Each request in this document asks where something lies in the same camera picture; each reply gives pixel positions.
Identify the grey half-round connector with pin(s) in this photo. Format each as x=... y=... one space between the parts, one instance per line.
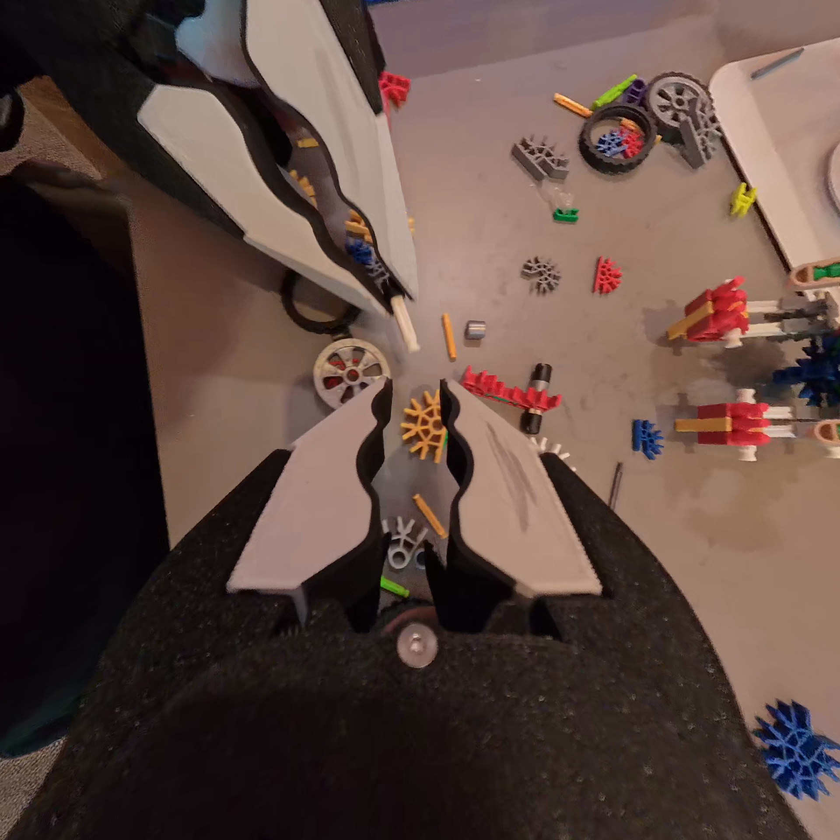
x=538 y=161

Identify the red toothed connector assembly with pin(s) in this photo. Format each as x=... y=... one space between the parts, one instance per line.
x=499 y=390

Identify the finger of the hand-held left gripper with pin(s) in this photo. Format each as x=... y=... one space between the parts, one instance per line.
x=229 y=177
x=334 y=98

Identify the red half-round connector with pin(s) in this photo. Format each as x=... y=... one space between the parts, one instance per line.
x=394 y=85
x=607 y=275

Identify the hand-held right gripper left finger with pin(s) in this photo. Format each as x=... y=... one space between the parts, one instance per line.
x=308 y=518

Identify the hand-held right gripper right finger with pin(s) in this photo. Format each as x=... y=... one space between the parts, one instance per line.
x=518 y=518

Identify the yellow half-round connector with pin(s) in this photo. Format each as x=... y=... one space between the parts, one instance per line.
x=359 y=228

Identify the large blue snowflake connector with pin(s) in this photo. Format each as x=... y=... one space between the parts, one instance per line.
x=797 y=748

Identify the green clip connector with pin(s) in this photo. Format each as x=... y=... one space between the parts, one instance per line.
x=565 y=216

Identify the blue half-round connector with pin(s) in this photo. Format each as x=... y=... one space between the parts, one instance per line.
x=610 y=144
x=359 y=251

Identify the yellow fan connector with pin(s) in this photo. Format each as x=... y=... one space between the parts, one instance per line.
x=305 y=187

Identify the long grey fan connector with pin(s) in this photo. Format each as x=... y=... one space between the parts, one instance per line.
x=699 y=141

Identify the clear plastic connector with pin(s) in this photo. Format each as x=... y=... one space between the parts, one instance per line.
x=556 y=197

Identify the black and silver tube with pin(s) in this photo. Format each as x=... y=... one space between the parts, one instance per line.
x=541 y=377

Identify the red snowflake connector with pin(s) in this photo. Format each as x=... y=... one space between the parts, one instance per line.
x=632 y=144

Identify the short orange rod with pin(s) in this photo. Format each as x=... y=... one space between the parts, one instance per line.
x=430 y=516
x=449 y=336
x=573 y=105

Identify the white stand base board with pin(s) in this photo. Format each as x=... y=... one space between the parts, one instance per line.
x=774 y=164

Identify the small blue connector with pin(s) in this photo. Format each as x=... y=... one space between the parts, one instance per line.
x=648 y=438

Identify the white snowflake connector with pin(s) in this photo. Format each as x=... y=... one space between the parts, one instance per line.
x=554 y=449

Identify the black rubber tyre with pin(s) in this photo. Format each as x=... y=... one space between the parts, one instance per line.
x=586 y=141
x=289 y=305

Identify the thin dark grey rod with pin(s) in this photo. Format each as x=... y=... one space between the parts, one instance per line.
x=615 y=485

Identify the colourful construction toy model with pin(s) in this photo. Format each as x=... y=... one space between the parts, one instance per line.
x=715 y=315

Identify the light green rod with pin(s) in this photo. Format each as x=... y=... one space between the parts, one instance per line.
x=613 y=92
x=394 y=586

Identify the grey spoked wheel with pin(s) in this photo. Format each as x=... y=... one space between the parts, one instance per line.
x=321 y=380
x=656 y=98

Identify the yellow snowflake connector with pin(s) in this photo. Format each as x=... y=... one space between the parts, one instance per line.
x=413 y=433

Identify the purple connector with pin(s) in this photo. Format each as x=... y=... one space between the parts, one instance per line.
x=635 y=93

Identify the small grey spacer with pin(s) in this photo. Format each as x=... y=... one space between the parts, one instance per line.
x=476 y=330

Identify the light grey wedge connector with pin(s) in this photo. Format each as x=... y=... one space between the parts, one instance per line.
x=407 y=541

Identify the dark grey snowflake connector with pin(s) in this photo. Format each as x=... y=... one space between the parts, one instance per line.
x=541 y=275

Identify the yellow clip connector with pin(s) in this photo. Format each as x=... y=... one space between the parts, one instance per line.
x=743 y=199

